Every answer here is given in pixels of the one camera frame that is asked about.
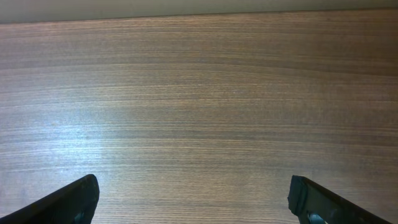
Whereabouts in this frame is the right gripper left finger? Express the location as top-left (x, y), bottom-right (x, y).
top-left (1, 174), bottom-right (100, 224)

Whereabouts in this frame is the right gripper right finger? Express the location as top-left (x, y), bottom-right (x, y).
top-left (287, 175), bottom-right (391, 224)

